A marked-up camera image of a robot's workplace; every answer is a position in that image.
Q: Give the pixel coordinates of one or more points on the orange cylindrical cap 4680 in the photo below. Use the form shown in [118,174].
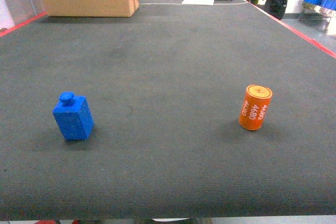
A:
[255,105]

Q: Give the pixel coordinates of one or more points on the blue bottle-shaped plastic part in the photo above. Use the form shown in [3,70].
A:
[73,116]

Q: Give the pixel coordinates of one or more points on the dark conveyor belt mat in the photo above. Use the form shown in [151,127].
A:
[165,88]

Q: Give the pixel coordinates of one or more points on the white paper sheet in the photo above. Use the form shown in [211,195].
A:
[198,2]

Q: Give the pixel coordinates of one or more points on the red conveyor side rail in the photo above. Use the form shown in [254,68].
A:
[300,34]

